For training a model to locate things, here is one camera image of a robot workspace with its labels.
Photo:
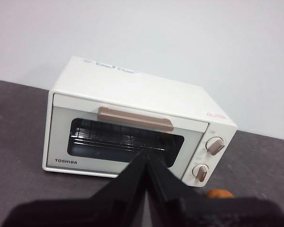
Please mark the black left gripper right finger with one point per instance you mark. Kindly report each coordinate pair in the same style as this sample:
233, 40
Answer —
203, 212

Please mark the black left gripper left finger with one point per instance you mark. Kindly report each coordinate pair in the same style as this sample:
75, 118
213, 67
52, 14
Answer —
85, 212

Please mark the white oven knob brown pointer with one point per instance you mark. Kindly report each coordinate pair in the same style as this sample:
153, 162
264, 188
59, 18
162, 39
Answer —
215, 145
200, 172

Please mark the white toaster oven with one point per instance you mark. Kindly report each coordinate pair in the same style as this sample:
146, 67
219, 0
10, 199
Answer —
144, 89

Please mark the brown potato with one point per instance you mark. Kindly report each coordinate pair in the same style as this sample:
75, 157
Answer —
219, 193

